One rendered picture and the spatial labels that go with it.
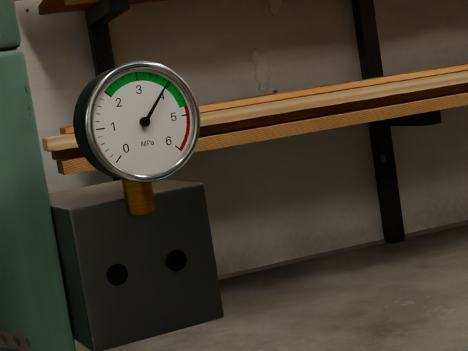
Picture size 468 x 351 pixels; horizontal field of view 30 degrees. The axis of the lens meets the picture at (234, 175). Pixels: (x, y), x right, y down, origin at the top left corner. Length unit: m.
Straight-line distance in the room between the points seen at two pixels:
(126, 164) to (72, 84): 2.58
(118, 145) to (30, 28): 2.59
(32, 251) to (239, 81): 2.69
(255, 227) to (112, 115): 2.77
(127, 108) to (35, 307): 0.13
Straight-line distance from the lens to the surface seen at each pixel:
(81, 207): 0.48
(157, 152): 0.46
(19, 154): 0.50
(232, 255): 3.19
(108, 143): 0.45
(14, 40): 0.51
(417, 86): 2.91
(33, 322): 0.51
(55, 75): 3.03
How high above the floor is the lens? 0.67
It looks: 6 degrees down
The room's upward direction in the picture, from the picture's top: 9 degrees counter-clockwise
